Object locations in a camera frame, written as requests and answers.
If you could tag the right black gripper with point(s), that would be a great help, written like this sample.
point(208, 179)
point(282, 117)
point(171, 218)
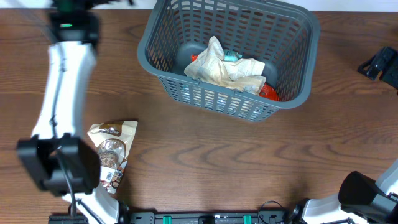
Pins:
point(390, 75)

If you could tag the grey plastic basket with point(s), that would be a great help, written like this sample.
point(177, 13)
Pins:
point(282, 35)

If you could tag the orange cracker package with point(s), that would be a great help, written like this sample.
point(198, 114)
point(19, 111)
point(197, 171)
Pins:
point(268, 92)

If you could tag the light blue wipes packet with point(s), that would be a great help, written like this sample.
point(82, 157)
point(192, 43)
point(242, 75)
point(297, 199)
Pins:
point(231, 56)

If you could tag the multicolour tissue pack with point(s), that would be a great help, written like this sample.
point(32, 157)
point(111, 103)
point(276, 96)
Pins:
point(221, 103)

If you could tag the beige pouch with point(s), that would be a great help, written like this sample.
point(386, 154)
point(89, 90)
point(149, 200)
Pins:
point(209, 67)
point(245, 75)

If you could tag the brown snack pouch with window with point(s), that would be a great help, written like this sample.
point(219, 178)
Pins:
point(113, 142)

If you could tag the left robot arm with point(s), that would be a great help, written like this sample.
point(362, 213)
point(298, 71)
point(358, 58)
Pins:
point(55, 156)

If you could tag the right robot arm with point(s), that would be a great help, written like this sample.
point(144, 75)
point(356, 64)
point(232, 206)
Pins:
point(360, 199)

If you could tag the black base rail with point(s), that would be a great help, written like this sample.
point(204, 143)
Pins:
point(266, 216)

